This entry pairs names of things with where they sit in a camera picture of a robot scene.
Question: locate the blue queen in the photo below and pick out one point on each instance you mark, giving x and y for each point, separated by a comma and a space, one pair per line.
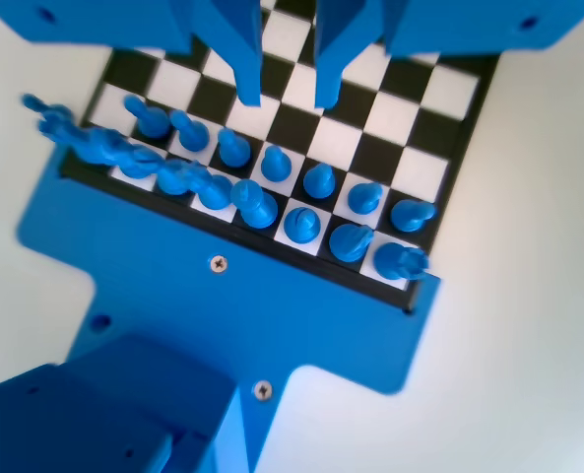
215, 193

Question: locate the blue bishop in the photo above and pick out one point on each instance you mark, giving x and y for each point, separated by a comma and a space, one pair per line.
175, 180
301, 225

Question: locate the blue pawn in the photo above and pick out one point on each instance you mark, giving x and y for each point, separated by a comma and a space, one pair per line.
412, 215
35, 103
232, 148
365, 197
149, 119
319, 181
275, 165
189, 131

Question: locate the blue base plate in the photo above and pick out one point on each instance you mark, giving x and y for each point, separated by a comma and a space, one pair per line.
222, 320

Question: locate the silver Phillips screw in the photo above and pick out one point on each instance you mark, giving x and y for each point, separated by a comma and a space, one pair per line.
263, 390
218, 263

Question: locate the black and white chessboard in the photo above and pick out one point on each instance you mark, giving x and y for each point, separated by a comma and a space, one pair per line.
350, 118

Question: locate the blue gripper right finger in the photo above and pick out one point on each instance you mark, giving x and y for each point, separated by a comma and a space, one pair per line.
333, 44

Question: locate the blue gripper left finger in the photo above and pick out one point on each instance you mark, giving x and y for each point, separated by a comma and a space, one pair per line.
244, 44

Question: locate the blue rook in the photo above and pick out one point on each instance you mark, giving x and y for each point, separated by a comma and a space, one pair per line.
92, 146
397, 261

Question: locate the blue king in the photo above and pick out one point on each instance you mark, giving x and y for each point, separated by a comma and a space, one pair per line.
255, 207

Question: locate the blue knight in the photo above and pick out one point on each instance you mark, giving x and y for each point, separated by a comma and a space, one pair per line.
136, 166
350, 241

